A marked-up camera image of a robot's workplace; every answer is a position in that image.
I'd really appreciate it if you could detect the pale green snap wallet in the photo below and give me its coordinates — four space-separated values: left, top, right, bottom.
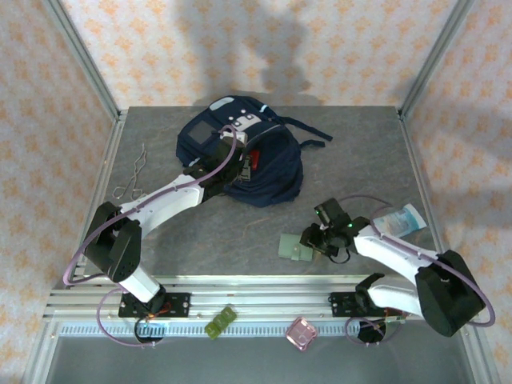
278 234 317 263

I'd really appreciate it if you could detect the navy blue student backpack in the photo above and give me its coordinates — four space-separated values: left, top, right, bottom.
175 94 334 208

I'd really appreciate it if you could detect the light blue tissue packet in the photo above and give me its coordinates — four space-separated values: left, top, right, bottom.
371 202 428 240

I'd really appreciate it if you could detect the pink square plastic box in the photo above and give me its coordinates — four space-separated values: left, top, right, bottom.
286 316 318 352

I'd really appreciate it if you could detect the green plastic block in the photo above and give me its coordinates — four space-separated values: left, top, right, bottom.
204 306 238 341

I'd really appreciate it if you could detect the aluminium mounting rail beam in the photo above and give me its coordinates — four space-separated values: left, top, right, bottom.
42 274 479 323

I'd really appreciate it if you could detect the thin bent metal wire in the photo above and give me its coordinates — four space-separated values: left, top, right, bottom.
113 142 148 200

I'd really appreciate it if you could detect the slotted grey cable duct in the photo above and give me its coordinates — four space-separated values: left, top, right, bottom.
59 322 461 338

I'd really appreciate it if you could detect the aluminium table side rail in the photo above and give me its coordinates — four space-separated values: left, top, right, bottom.
66 110 129 289
395 110 457 287

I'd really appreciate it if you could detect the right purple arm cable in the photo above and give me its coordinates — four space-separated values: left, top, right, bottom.
343 194 497 347

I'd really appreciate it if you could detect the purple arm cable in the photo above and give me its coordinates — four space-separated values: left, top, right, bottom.
62 124 241 348
343 194 497 347

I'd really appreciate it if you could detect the aluminium frame post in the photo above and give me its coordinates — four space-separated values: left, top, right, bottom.
398 0 475 119
42 0 121 121

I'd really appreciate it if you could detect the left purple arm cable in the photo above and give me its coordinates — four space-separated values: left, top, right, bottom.
62 124 241 348

